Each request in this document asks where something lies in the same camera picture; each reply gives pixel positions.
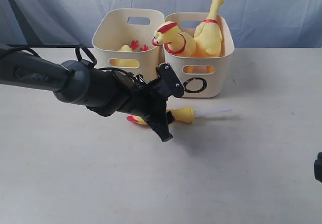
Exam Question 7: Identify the whole rubber chicken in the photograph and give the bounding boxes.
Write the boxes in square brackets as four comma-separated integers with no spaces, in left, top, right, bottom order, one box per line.
[193,0,224,57]
[151,21,216,74]

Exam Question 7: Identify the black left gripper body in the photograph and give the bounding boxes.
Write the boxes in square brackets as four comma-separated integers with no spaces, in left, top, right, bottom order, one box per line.
[125,73,169,126]

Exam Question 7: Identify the cream bin with X mark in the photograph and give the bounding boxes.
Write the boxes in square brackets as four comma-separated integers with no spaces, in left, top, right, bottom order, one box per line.
[92,8,165,81]

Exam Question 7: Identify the white backdrop curtain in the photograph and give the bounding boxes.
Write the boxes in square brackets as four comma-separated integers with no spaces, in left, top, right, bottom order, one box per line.
[1,0,321,48]

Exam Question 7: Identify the headless rubber chicken body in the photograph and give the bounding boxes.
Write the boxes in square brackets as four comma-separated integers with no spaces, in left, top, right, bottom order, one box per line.
[110,40,140,68]

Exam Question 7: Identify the severed rubber chicken head neck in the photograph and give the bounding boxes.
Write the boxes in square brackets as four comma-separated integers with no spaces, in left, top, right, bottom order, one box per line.
[126,106,232,126]

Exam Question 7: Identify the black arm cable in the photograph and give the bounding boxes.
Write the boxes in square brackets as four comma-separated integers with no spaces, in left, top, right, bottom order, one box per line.
[0,44,141,89]

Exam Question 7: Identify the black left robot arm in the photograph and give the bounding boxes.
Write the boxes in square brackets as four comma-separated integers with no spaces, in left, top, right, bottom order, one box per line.
[1,45,184,142]

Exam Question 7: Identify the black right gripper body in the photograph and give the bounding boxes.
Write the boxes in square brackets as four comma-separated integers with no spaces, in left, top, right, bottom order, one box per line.
[313,152,322,182]

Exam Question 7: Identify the cream bin with O mark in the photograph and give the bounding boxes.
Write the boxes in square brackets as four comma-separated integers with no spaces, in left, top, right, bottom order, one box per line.
[164,15,235,98]

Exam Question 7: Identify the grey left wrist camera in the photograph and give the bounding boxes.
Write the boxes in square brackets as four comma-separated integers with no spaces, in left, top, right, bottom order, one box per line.
[156,62,185,98]

